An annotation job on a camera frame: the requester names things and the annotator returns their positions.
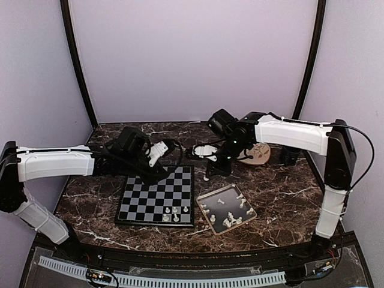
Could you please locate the right black frame post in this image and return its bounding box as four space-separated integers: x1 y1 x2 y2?
292 0 327 119

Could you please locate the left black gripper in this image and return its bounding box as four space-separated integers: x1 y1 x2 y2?
119 149 170 187

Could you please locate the black frame post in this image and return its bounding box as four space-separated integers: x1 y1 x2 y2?
60 0 98 129
292 0 327 119

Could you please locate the black grey chessboard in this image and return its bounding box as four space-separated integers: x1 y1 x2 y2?
115 165 194 228

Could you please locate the black front rail base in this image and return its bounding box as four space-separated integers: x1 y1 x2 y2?
20 232 373 287

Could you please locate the left black frame post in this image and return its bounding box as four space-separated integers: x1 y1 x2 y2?
60 0 98 129

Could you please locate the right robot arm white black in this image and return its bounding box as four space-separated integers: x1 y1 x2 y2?
206 109 356 260

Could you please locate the dark blue mug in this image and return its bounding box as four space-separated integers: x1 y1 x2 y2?
279 146 301 166

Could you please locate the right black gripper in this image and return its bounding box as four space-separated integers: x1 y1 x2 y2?
206 137 248 178

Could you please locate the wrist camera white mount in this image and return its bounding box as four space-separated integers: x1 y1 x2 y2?
185 145 218 161
145 141 169 167

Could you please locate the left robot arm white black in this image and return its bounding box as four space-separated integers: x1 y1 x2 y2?
1 127 171 262

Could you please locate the grey slotted cable duct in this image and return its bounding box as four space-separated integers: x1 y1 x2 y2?
38 256 286 287

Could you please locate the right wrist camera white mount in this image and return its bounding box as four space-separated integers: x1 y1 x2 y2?
185 145 218 161

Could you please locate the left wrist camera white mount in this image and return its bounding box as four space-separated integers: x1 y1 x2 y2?
145 141 169 167

